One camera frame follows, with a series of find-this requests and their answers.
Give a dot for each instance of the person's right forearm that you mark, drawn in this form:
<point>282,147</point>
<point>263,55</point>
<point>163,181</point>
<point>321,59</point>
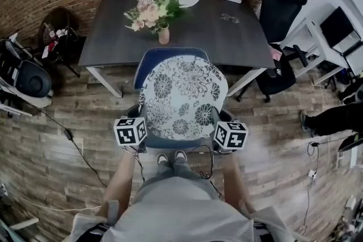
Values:
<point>236,178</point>

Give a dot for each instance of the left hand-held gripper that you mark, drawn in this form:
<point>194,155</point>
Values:
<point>129,133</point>

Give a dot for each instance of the eyeglasses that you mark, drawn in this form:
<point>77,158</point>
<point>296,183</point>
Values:
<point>230,18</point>

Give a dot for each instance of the pink cloth piece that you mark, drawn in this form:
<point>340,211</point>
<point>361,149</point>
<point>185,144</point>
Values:
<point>276,54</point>

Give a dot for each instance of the white power strip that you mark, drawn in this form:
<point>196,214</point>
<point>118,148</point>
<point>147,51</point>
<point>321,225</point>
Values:
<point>312,174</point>

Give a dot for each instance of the black office chair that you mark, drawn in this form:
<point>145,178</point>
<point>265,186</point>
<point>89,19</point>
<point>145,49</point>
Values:
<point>280,14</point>

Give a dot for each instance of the grey black rounded machine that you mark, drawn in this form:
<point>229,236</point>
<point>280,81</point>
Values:
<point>31,79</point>

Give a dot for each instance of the white black floral cushion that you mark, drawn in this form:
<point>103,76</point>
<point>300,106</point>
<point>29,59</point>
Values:
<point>181,93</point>

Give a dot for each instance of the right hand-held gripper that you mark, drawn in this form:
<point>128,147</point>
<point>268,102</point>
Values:
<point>231,137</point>

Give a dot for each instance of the white table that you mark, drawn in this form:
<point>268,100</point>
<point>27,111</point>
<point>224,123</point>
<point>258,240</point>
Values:
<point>312,37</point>

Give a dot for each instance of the person's right shoe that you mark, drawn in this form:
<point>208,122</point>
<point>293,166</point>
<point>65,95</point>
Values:
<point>180,156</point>

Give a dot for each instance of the person's shoe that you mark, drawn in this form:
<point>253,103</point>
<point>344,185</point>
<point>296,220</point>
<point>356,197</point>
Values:
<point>180,156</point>
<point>162,159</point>

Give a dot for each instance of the black power adapter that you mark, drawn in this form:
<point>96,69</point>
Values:
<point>68,134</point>

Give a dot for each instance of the flower bouquet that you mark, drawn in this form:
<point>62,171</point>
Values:
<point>156,12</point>

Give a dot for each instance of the person's left shoe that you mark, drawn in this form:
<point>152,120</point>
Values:
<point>162,159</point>

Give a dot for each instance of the blue chair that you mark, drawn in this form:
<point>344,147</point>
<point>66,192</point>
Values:
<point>175,54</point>

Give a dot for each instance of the person's grey trousers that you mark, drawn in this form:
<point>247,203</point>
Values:
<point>175,171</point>

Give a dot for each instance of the person's left forearm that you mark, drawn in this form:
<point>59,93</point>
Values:
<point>122,178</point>

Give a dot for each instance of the dark wooden table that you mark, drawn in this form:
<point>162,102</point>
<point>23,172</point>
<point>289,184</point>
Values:
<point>215,37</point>

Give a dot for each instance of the person's grey shirt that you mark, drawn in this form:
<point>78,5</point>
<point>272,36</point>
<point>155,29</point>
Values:
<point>181,212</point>

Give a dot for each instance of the pink vase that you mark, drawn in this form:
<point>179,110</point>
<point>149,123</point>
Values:
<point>164,35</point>

